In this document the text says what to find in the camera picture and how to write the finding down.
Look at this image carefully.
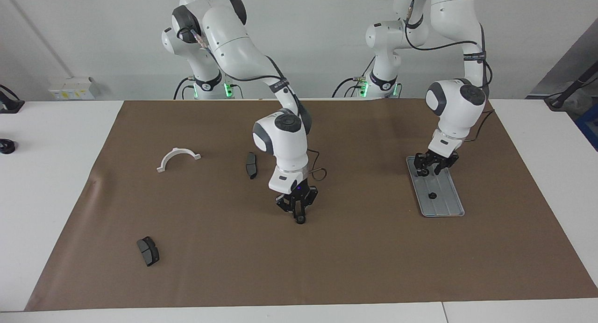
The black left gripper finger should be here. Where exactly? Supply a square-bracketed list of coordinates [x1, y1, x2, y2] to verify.
[413, 155, 430, 178]
[434, 156, 459, 176]

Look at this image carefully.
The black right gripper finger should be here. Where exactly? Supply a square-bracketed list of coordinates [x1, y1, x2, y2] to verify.
[276, 197, 298, 219]
[301, 188, 319, 217]

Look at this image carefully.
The silver metal tray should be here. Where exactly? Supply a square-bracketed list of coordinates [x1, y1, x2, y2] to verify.
[406, 156, 465, 218]

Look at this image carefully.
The brown paper table mat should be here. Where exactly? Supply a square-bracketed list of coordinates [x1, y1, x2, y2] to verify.
[24, 99, 598, 312]

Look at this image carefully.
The black stand leg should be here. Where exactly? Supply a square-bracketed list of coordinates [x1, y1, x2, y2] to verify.
[544, 61, 598, 111]

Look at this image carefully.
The short dark grey brake pad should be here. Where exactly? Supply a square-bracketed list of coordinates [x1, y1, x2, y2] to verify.
[136, 237, 160, 267]

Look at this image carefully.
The blue crate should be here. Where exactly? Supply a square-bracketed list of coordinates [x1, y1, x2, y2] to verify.
[576, 103, 598, 151]

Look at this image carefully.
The black table clamp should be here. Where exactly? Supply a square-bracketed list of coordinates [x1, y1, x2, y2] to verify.
[0, 85, 25, 114]

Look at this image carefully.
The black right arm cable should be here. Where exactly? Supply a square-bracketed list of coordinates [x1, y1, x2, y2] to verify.
[189, 29, 327, 182]

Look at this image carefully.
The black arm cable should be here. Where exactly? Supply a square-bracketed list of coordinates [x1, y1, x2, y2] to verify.
[404, 0, 495, 142]
[189, 29, 327, 182]

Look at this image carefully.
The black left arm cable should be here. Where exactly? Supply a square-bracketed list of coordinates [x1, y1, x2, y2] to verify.
[404, 0, 495, 142]

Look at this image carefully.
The black left base cable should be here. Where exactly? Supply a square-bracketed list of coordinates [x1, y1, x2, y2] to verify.
[332, 77, 370, 98]

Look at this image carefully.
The black base cable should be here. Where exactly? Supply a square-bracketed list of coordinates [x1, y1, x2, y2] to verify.
[332, 77, 370, 98]
[173, 77, 194, 100]

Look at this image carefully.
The white curved plastic bracket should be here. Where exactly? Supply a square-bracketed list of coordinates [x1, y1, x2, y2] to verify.
[157, 147, 202, 173]

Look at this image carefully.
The black right base cable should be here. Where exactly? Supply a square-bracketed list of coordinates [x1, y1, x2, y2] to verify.
[173, 77, 194, 100]

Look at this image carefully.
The white wall socket box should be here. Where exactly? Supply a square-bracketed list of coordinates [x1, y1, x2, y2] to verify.
[48, 77, 96, 100]

